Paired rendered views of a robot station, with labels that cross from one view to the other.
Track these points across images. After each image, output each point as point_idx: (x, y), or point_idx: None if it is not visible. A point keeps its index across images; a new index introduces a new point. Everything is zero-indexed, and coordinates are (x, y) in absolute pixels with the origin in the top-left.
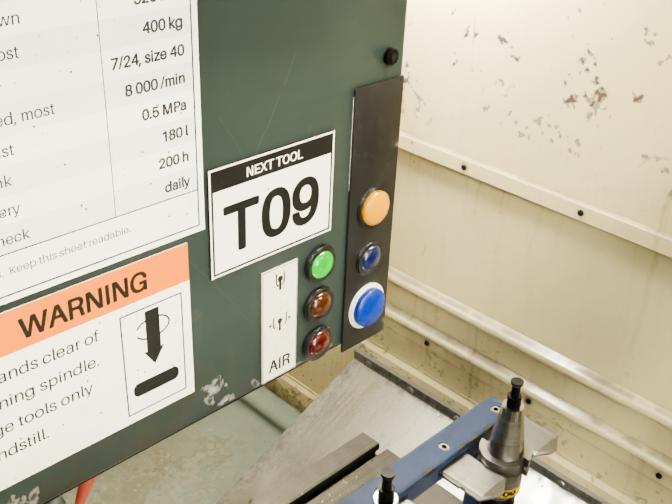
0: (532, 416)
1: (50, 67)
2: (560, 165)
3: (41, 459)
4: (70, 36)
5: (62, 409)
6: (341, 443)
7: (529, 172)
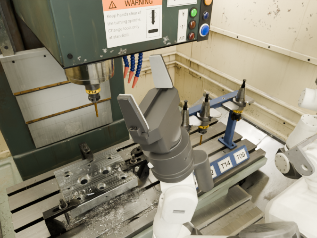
0: (250, 108)
1: None
2: (264, 33)
3: (127, 41)
4: None
5: (132, 29)
6: None
7: (255, 36)
